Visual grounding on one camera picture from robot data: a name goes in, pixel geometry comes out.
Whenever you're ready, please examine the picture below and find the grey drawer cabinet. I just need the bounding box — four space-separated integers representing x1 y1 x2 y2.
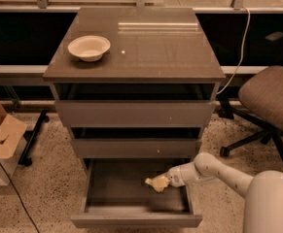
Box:
43 7 227 177

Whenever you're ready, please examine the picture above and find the white paper bowl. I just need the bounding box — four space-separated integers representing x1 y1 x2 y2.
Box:
68 36 111 62

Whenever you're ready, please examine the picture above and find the yellow sponge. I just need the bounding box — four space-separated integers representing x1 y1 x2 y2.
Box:
145 178 156 185

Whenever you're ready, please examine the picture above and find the open cardboard box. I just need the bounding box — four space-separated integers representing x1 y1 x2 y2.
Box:
0 103 27 185

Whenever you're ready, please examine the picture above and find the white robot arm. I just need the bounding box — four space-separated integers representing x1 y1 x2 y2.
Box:
145 152 283 233

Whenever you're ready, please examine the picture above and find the white hanging cable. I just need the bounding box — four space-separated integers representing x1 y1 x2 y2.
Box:
216 7 252 96

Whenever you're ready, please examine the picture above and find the black floor cable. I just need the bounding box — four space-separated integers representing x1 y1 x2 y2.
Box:
0 139 42 233

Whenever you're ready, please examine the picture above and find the top grey drawer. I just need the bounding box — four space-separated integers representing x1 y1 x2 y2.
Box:
53 83 216 128

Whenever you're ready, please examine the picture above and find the middle grey drawer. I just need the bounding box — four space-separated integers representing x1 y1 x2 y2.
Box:
71 127 200 158

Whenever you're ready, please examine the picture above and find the bottom grey open drawer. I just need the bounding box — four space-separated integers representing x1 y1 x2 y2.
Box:
71 158 202 228

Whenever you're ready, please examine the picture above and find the black table leg base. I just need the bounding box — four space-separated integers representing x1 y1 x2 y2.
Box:
18 110 50 166

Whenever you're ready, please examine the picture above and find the brown office chair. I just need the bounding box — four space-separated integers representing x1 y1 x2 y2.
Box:
218 65 283 162

